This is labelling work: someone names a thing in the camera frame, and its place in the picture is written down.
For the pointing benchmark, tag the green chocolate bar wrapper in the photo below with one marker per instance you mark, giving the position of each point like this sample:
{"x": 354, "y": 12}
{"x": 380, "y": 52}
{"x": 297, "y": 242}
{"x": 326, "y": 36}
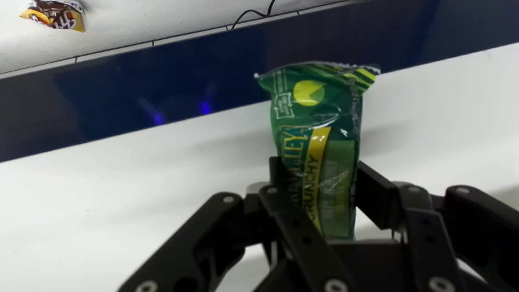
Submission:
{"x": 317, "y": 119}

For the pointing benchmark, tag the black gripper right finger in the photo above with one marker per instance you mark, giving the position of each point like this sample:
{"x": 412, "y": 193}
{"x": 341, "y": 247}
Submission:
{"x": 464, "y": 244}

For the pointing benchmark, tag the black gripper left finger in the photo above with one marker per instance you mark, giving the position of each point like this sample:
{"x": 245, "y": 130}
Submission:
{"x": 216, "y": 248}

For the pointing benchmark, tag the small crumpled snack wrapper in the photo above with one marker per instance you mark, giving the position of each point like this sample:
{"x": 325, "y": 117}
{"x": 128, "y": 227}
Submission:
{"x": 54, "y": 15}

